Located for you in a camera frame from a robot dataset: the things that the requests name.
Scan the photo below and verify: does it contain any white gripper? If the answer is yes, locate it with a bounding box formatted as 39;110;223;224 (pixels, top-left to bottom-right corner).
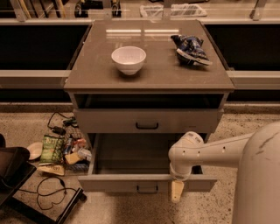
170;163;193;203

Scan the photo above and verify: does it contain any grey drawer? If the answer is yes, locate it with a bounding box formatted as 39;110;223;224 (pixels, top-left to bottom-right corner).
73;94;223;134
77;132;218;194

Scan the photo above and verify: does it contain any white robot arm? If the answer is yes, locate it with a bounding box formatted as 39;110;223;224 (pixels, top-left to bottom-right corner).
169;122;280;224

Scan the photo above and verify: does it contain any grey top drawer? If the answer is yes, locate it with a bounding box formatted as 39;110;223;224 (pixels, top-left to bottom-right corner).
73;94;223;134

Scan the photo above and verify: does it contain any grey drawer cabinet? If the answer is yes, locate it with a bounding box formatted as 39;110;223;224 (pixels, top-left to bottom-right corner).
63;19;235;141

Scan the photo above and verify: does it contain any green chip bag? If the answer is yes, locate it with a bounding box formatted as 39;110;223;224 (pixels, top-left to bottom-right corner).
39;135;64;165

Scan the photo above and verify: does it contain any yellow snack bag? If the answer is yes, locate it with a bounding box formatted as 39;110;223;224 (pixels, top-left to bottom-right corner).
38;164;65;176

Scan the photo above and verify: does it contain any white bowl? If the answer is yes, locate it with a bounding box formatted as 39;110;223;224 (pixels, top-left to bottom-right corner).
111;46;146;75

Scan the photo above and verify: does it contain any blue chip bag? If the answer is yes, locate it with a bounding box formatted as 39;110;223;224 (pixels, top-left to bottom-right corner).
171;35;212;66

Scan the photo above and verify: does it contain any white plate on floor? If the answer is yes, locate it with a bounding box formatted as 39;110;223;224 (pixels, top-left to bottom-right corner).
27;142;43;160

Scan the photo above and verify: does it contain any wire basket of snacks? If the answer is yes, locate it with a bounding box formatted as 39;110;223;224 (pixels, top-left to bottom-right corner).
63;127;92;173

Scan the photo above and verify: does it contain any black cable on floor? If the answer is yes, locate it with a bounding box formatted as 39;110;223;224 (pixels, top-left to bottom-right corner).
17;176;77;211

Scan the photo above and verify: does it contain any black power adapter cable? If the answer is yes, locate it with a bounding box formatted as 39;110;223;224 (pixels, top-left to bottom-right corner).
46;111;79;137

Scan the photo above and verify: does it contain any white wire rack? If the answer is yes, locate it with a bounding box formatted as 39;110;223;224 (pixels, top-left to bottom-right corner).
139;3;207;18

